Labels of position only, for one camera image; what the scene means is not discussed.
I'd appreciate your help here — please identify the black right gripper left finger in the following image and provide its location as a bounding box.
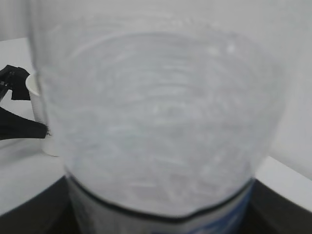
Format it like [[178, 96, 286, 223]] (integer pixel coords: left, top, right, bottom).
[[0, 177, 79, 234]]

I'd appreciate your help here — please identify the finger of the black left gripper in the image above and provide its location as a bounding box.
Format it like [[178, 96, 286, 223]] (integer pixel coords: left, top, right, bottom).
[[0, 107, 48, 140], [0, 65, 30, 100]]

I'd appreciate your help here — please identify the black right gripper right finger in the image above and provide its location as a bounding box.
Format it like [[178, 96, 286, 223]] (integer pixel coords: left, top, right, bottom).
[[240, 180, 312, 234]]

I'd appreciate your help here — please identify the white paper cup green logo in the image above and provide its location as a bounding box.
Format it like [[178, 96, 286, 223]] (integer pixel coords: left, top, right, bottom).
[[25, 73, 60, 156]]

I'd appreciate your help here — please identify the clear water bottle red label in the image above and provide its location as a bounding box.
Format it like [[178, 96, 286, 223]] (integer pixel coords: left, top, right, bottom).
[[28, 0, 297, 234]]

